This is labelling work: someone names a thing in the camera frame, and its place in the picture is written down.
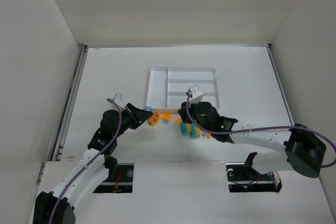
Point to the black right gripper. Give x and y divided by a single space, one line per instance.
185 115

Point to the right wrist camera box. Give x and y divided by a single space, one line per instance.
194 94

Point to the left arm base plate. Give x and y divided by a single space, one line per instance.
118 182

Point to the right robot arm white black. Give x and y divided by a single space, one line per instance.
294 148

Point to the orange arch lego piece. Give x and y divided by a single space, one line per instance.
167 116

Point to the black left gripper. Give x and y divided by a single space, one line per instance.
132 112

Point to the teal yellow lego block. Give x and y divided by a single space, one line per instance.
190 130

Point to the white divided sorting tray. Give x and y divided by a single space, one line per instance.
167 86

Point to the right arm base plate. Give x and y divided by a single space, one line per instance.
246 180

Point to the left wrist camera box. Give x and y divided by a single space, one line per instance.
118 98

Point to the yellow round printed lego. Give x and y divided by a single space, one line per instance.
154 119

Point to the teal round printed lego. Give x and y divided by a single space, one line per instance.
148 108

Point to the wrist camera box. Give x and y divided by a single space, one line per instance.
118 98
194 94

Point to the small orange square lego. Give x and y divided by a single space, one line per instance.
178 121

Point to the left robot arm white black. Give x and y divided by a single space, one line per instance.
61 204

